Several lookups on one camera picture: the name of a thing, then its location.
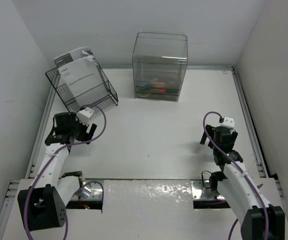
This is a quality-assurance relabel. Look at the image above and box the black wire mesh rack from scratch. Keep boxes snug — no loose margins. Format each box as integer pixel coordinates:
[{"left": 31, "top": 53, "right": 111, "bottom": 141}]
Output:
[{"left": 45, "top": 54, "right": 119, "bottom": 113}]

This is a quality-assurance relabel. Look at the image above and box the white instruction sheet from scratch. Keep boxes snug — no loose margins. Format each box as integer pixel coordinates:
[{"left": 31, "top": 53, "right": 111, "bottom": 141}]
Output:
[{"left": 58, "top": 55, "right": 102, "bottom": 97}]

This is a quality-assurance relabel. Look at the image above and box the clear plastic drawer cabinet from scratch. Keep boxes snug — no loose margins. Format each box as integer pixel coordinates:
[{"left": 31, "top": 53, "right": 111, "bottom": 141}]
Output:
[{"left": 132, "top": 31, "right": 189, "bottom": 102}]

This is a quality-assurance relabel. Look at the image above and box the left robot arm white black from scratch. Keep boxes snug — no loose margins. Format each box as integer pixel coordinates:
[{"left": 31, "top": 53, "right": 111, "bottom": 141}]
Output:
[{"left": 17, "top": 107, "right": 97, "bottom": 232}]

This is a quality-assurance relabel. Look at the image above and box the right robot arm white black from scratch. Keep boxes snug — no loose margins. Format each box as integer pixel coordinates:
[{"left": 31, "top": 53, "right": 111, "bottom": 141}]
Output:
[{"left": 200, "top": 124, "right": 286, "bottom": 240}]

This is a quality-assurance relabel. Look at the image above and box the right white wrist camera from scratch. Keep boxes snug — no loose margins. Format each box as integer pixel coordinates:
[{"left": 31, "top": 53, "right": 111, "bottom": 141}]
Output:
[{"left": 219, "top": 116, "right": 235, "bottom": 130}]

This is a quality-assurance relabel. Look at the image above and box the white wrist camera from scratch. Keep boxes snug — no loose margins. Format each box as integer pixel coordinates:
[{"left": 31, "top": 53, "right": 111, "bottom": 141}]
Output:
[
  {"left": 219, "top": 116, "right": 235, "bottom": 130},
  {"left": 76, "top": 107, "right": 95, "bottom": 126}
]

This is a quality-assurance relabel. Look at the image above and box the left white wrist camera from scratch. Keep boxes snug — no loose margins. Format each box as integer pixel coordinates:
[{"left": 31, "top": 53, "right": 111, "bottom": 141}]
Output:
[{"left": 76, "top": 107, "right": 95, "bottom": 126}]

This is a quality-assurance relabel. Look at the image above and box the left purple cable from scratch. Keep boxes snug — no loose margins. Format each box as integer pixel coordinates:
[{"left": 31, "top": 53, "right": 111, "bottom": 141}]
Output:
[{"left": 23, "top": 103, "right": 107, "bottom": 240}]

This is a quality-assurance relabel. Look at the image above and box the purple cable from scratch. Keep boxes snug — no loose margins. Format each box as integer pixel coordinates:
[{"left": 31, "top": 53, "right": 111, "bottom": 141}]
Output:
[
  {"left": 202, "top": 110, "right": 272, "bottom": 240},
  {"left": 23, "top": 103, "right": 107, "bottom": 240}
]

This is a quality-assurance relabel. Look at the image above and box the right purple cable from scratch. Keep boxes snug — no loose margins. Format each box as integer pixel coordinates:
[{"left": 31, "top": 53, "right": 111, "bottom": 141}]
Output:
[{"left": 202, "top": 110, "right": 272, "bottom": 240}]

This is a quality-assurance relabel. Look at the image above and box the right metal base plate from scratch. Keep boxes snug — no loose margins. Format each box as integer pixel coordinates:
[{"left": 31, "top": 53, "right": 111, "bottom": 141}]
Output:
[{"left": 191, "top": 179, "right": 226, "bottom": 201}]

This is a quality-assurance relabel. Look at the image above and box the metal base plate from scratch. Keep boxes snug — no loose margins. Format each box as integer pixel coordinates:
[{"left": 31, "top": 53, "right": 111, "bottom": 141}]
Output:
[
  {"left": 71, "top": 179, "right": 104, "bottom": 201},
  {"left": 191, "top": 179, "right": 226, "bottom": 201}
]

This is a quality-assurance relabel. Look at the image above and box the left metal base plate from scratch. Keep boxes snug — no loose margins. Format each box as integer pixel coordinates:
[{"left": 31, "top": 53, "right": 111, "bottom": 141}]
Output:
[{"left": 71, "top": 179, "right": 104, "bottom": 201}]

